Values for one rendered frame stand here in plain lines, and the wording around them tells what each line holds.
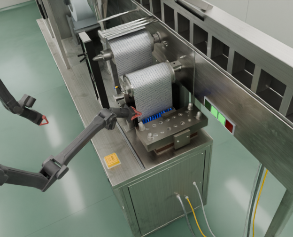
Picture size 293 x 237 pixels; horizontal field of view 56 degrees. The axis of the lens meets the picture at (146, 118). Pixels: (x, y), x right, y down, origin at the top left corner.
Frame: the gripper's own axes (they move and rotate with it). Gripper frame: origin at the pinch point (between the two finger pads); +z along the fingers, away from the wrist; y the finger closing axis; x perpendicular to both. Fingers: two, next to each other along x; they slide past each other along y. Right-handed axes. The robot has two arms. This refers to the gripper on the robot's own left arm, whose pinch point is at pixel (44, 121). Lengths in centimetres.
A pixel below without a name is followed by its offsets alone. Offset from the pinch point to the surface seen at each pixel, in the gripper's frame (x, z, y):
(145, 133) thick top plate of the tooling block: -21, 14, -60
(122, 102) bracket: -32, 8, -40
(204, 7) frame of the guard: -79, -27, -79
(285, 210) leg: -18, 46, -140
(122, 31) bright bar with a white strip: -67, -9, -28
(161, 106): -40, 21, -58
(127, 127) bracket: -21, 27, -39
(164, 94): -47, 15, -59
